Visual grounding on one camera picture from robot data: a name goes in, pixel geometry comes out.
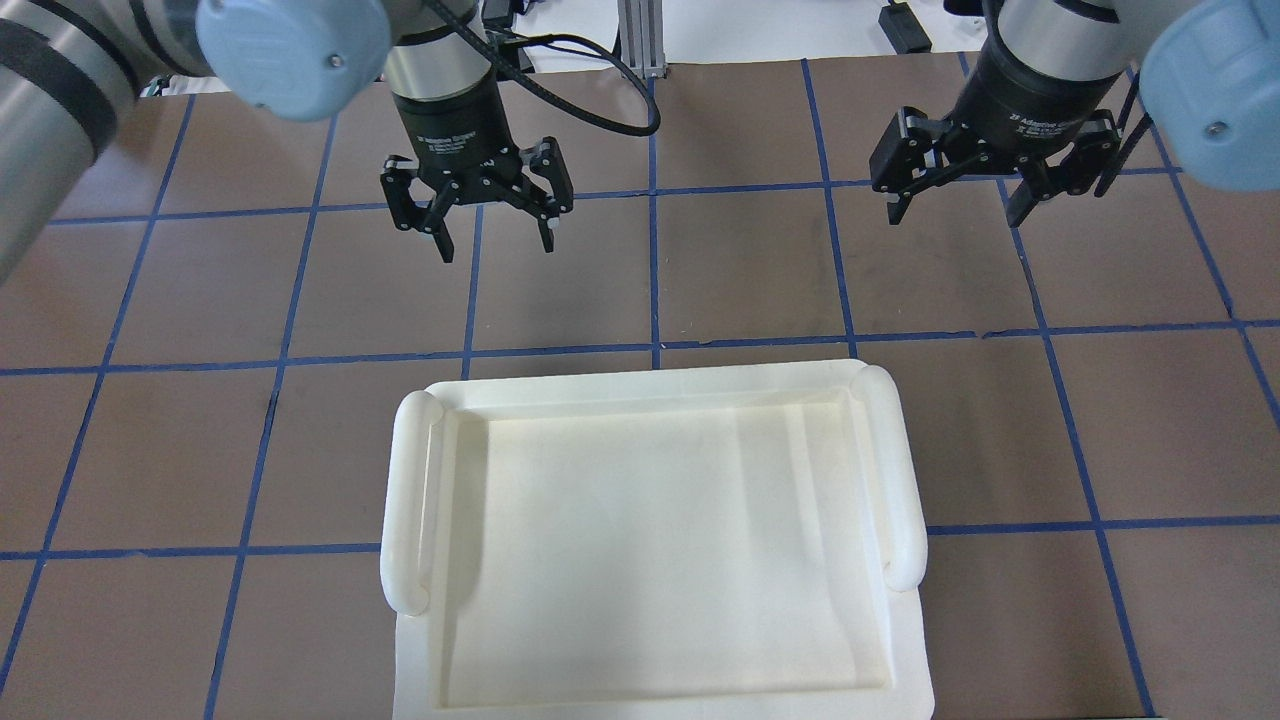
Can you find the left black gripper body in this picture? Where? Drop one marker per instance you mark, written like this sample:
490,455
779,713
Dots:
452,125

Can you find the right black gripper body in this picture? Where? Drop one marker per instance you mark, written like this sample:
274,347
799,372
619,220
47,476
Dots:
1030,105

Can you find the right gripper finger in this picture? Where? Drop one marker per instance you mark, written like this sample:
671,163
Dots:
900,195
1035,188

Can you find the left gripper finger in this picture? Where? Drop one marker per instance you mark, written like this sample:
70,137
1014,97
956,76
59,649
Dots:
547,220
433,224

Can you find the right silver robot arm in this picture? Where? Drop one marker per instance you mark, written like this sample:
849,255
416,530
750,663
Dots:
1204,73

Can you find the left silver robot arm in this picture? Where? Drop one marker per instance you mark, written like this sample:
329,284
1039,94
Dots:
75,71

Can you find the black power adapter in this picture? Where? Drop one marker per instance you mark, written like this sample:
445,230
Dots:
902,28

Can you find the white plastic tray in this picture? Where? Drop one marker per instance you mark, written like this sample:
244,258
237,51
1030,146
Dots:
726,542

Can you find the aluminium frame post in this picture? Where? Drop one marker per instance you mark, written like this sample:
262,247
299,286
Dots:
640,36

